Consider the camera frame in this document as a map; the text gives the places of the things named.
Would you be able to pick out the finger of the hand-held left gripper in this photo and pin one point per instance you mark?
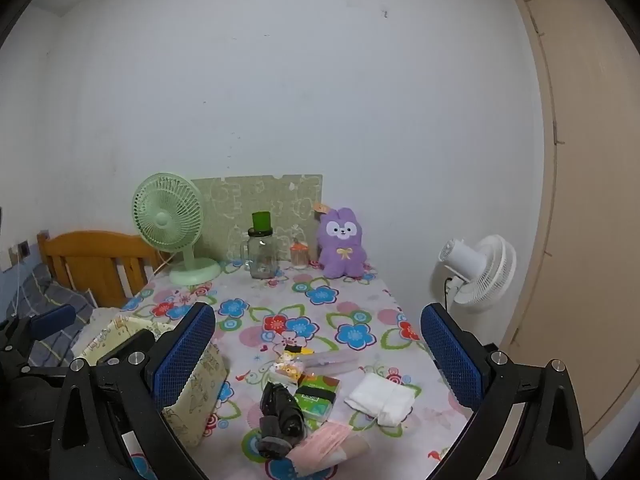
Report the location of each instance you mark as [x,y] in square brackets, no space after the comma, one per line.
[52,321]

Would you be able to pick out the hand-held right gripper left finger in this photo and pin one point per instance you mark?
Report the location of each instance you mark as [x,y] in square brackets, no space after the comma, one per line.
[185,355]

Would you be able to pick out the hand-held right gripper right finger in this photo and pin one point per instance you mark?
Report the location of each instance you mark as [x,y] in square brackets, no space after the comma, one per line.
[450,357]

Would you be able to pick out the yellow fabric storage box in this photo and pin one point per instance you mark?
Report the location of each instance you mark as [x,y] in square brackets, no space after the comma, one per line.
[207,380]

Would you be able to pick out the dark grey socks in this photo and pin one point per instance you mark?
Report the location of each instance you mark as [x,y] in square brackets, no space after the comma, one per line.
[282,410]

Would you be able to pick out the pink face mask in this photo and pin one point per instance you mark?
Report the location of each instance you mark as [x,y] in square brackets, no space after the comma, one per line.
[320,445]

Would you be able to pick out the blue plaid bedding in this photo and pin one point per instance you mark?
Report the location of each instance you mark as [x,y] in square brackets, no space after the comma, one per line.
[55,292]

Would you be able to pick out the white standing fan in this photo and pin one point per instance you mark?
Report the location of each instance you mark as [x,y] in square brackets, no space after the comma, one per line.
[487,272]

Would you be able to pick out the cartoon print tissue packet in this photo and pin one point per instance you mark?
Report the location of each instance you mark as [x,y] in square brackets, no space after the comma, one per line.
[289,370]

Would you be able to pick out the floral tablecloth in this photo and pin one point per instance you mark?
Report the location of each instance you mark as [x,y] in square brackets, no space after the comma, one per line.
[300,305]

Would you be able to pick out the glass mug jar green lid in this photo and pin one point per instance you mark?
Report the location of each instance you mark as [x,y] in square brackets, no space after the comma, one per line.
[261,255]

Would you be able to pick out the tan cardboard piece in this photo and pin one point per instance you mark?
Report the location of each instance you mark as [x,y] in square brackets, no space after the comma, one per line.
[356,449]

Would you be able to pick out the green tissue packet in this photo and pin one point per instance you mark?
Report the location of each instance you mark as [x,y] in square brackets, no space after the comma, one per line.
[315,400]

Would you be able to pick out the green desk fan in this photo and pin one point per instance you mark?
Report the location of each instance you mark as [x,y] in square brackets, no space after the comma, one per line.
[167,217]

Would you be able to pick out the purple plush bunny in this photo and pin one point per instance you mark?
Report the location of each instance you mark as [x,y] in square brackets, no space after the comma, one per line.
[342,255]

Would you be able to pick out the small jar orange lid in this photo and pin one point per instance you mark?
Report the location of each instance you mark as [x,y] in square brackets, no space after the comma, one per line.
[299,257]

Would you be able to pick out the green patterned board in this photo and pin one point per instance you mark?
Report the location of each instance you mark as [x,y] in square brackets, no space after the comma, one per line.
[280,205]

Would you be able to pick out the beige door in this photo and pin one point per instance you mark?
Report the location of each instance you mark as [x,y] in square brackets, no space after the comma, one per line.
[590,160]

